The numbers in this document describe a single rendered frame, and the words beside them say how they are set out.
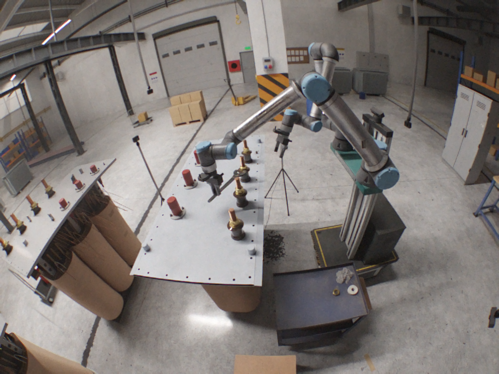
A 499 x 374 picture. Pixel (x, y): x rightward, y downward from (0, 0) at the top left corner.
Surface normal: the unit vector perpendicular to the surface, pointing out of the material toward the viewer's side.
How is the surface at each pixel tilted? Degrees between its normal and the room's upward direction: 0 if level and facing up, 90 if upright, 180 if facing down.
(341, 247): 0
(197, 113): 90
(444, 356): 0
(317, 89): 85
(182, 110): 90
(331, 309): 0
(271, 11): 90
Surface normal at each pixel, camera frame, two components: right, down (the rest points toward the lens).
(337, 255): -0.14, -0.78
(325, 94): -0.27, 0.54
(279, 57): -0.07, 0.62
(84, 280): 0.99, -0.07
